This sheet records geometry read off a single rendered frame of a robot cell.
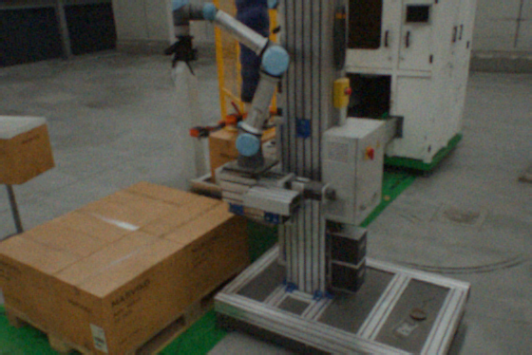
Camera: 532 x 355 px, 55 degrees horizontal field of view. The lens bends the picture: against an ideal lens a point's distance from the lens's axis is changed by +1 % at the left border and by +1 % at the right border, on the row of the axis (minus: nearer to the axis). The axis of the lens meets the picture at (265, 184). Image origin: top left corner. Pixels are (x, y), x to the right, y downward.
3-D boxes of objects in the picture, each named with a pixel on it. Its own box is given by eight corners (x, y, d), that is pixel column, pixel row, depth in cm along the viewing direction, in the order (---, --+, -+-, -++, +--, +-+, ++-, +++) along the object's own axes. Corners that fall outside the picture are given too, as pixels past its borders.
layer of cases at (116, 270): (148, 226, 402) (142, 180, 387) (249, 258, 350) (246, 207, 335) (4, 304, 311) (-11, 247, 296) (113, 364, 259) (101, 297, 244)
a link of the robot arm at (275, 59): (256, 151, 259) (292, 48, 239) (255, 161, 245) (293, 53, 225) (234, 144, 258) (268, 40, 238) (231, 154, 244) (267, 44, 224)
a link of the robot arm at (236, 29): (292, 49, 250) (206, -6, 241) (293, 52, 240) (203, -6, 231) (279, 69, 254) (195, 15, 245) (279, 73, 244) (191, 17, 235)
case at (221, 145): (261, 163, 410) (259, 116, 395) (302, 173, 387) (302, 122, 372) (211, 188, 367) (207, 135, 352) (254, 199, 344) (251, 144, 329)
